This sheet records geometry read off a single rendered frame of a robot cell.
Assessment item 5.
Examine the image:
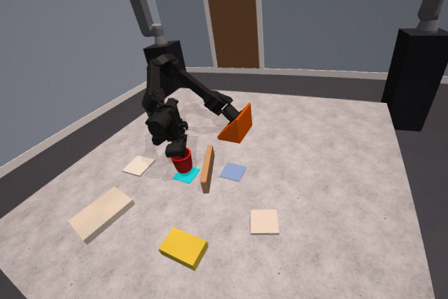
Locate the yellow rectangular block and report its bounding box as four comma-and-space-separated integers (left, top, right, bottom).
158, 228, 209, 271

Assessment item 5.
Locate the red cup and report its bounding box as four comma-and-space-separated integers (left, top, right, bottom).
171, 148, 193, 174

